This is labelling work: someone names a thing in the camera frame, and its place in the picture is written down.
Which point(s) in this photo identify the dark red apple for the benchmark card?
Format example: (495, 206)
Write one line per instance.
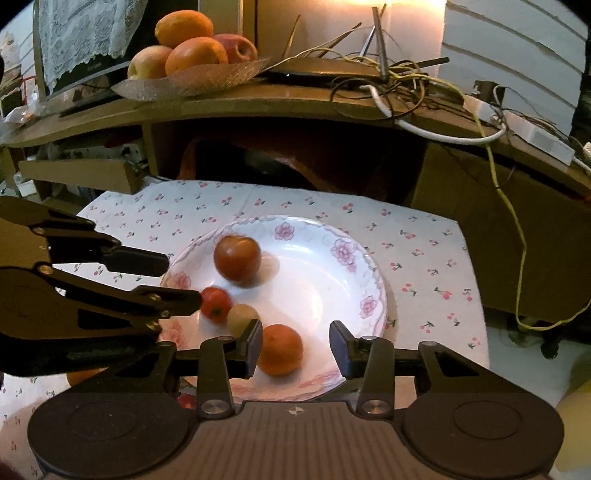
(237, 258)

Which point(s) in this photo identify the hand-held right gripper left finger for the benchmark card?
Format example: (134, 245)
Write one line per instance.
(253, 345)

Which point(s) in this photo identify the yellow apple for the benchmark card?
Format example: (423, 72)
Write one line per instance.
(147, 62)

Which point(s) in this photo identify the black monitor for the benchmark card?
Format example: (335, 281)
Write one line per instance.
(171, 14)

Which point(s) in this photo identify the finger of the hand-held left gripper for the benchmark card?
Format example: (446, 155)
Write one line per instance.
(138, 264)
(178, 302)

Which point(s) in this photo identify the wooden keyboard tray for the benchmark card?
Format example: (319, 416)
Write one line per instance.
(74, 175)

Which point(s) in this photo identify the pale yellow object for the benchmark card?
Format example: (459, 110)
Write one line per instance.
(577, 415)

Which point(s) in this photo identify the small red fruit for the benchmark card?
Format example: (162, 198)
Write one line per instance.
(187, 401)

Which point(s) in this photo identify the orange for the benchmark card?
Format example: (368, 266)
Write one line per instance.
(196, 57)
(85, 377)
(282, 350)
(184, 26)

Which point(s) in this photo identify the black router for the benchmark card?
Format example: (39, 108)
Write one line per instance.
(323, 69)

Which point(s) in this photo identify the small red tomato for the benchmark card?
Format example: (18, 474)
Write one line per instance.
(216, 304)

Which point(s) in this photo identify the wooden desk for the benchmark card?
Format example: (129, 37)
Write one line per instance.
(286, 104)

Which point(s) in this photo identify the glass fruit bowl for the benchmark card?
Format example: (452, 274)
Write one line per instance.
(203, 81)

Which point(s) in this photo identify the black power adapter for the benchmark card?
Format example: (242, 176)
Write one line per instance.
(487, 92)

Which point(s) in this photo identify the small beige fruit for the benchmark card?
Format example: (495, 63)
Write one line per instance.
(240, 318)

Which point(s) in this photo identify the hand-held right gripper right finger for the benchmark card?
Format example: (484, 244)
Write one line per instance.
(339, 346)

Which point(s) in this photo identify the clear plastic bag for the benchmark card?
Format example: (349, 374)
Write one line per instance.
(18, 116)

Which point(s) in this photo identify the white floral plate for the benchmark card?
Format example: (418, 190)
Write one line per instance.
(304, 286)

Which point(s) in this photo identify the white lace cloth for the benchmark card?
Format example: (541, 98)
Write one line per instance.
(87, 37)

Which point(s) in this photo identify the white power strip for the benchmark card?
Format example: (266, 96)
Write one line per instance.
(535, 131)

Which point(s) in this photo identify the cherry print tablecloth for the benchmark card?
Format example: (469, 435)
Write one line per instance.
(415, 263)

